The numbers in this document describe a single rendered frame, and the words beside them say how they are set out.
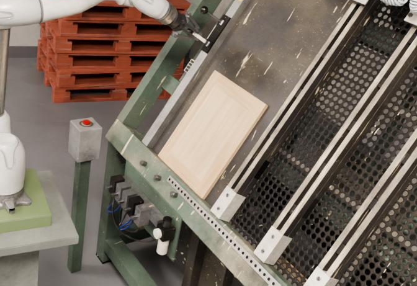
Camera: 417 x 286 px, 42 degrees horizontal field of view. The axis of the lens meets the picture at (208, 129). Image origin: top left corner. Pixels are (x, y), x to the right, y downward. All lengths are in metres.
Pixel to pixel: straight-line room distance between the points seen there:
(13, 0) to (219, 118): 0.99
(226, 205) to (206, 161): 0.28
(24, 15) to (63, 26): 2.73
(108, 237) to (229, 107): 1.17
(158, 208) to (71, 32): 2.60
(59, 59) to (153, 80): 2.20
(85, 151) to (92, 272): 0.82
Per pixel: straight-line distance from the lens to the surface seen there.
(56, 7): 2.07
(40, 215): 2.28
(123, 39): 4.93
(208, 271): 2.76
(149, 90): 2.79
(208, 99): 2.49
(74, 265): 3.18
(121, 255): 3.07
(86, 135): 2.66
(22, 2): 2.03
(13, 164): 2.22
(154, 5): 2.24
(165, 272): 3.28
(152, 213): 2.45
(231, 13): 2.60
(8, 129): 2.38
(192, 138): 2.47
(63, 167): 4.07
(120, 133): 2.78
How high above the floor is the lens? 2.20
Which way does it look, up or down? 27 degrees down
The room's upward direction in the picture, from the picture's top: 11 degrees clockwise
